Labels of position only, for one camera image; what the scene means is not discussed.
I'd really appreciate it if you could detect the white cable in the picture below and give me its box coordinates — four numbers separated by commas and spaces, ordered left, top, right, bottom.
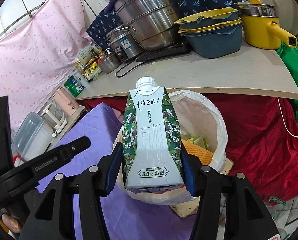
276, 96, 298, 139

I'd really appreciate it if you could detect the yellow-orange foam net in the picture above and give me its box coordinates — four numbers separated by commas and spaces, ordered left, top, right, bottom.
181, 140, 215, 166

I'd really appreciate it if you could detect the green white milk carton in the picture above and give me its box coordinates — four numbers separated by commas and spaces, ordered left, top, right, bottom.
123, 76, 185, 189

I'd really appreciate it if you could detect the small steel pot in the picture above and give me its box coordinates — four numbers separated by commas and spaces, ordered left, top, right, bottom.
98, 52, 121, 74

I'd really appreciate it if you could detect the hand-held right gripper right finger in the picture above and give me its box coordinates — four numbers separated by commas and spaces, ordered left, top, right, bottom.
180, 142, 280, 240

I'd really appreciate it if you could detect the green tin can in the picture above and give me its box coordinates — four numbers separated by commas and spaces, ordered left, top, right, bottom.
63, 76, 85, 98

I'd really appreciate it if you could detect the pink electric kettle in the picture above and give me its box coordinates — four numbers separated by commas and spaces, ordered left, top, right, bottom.
52, 90, 81, 117

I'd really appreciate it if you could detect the black induction cooker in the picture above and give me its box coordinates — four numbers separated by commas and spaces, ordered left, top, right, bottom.
135, 44, 192, 63

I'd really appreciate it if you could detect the white green carton box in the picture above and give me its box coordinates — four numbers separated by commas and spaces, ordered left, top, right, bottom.
77, 45, 95, 64

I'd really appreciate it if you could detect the steel rice cooker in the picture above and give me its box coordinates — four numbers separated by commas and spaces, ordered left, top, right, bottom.
106, 25, 145, 63

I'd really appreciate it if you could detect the blue basin yellow rim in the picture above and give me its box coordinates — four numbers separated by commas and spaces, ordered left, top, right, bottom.
179, 21, 244, 59
174, 7, 239, 29
178, 17, 242, 34

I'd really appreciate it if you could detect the metal drying rack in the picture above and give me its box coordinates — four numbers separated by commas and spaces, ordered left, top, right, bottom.
2, 0, 90, 48

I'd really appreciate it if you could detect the green cloth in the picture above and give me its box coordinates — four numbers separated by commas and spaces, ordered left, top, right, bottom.
275, 40, 298, 131

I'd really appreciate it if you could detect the dark sauce bottle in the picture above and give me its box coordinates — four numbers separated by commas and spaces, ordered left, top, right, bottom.
80, 65, 93, 83

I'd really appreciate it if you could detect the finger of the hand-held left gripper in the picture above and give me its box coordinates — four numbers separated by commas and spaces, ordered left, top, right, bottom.
57, 136, 91, 160

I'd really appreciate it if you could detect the large steel steamer pot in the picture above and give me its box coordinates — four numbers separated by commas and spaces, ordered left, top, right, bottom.
114, 0, 182, 52

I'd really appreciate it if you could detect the yellow electric pot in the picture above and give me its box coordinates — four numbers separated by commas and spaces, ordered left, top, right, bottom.
234, 0, 298, 50

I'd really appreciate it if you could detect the red cloth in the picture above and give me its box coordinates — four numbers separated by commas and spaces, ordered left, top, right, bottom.
75, 96, 298, 202

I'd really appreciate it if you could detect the yellow-green plastic bag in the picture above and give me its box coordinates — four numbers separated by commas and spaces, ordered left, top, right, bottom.
186, 135, 210, 148

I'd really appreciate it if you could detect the dish drainer box with lid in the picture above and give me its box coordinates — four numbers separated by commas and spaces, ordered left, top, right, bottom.
13, 112, 56, 162

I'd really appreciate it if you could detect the white bottle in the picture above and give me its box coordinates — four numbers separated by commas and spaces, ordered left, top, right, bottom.
74, 70, 90, 89

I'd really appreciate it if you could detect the black power cable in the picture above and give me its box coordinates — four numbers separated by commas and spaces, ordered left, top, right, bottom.
115, 60, 145, 79

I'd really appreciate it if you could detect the glass electric kettle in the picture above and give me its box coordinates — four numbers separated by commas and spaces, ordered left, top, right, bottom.
40, 105, 69, 134

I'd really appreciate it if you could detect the purple cloth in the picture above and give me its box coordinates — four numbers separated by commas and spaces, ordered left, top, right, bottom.
104, 0, 145, 14

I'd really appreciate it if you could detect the person's left hand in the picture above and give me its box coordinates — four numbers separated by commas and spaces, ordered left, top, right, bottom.
0, 213, 23, 233

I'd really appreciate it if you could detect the purple blanket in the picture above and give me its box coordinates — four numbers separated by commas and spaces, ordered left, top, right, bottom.
48, 104, 197, 240

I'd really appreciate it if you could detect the white bin with plastic liner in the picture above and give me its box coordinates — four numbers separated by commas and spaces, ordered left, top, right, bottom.
114, 90, 227, 205

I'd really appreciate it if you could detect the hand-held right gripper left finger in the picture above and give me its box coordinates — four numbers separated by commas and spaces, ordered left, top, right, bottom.
19, 142, 122, 240

